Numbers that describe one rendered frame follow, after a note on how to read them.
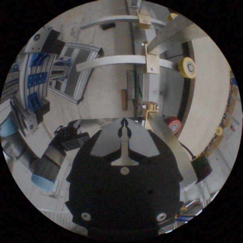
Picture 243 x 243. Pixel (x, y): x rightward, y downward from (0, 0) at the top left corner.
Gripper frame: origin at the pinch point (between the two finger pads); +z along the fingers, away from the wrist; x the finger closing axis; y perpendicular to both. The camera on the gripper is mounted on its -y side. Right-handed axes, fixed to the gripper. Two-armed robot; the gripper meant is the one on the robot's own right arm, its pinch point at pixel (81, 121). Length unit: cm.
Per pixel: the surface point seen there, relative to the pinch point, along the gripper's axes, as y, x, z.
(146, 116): -29.8, -3.7, -4.4
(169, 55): -52, -37, 16
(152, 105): -31.7, -8.2, -4.4
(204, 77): -57, -24, -8
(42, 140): 234, 92, 46
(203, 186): -328, 248, -109
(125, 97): -24, 9, 75
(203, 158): -36.7, -7.0, -26.8
